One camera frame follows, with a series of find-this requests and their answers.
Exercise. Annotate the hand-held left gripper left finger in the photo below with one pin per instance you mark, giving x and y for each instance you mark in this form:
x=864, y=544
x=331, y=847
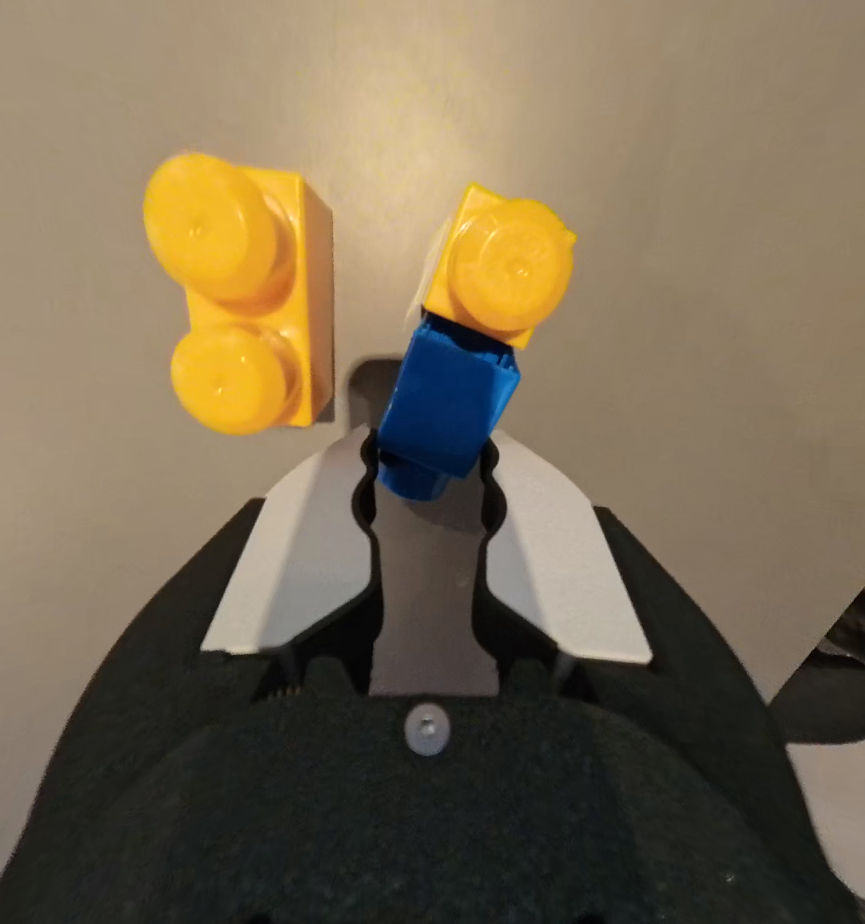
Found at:
x=295, y=570

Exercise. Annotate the yellow one-stud toy block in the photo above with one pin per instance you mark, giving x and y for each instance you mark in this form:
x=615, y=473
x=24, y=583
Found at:
x=504, y=267

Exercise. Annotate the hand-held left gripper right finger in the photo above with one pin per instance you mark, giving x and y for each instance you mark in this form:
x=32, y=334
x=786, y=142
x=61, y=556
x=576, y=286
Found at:
x=555, y=577

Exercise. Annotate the blue one-stud toy block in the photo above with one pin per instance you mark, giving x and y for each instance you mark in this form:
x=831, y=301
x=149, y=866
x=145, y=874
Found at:
x=439, y=404

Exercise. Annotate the yellow two-stud toy block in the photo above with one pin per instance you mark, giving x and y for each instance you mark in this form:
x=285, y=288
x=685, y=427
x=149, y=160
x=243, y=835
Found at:
x=259, y=303

